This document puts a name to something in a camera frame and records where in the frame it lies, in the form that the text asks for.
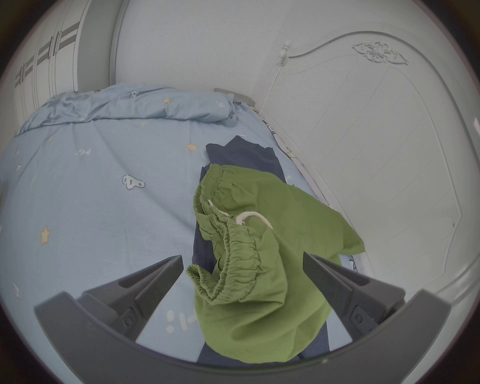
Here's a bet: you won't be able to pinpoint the grey bedside table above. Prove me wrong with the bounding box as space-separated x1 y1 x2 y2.
214 88 256 109

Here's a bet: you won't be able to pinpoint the dark blue garment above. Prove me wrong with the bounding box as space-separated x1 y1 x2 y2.
192 136 331 364

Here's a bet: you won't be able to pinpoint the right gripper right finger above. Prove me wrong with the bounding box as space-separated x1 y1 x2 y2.
303 252 406 341

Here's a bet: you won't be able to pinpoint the white wardrobe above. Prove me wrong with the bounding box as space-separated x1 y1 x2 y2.
14 0 113 136

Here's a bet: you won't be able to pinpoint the green shorts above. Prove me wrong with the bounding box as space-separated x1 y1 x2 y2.
186 163 366 364

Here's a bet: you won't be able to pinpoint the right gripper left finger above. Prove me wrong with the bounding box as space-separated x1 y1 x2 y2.
77 255 184 340

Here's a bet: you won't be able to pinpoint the pale blue quilt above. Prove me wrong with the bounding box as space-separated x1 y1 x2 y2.
19 83 238 134

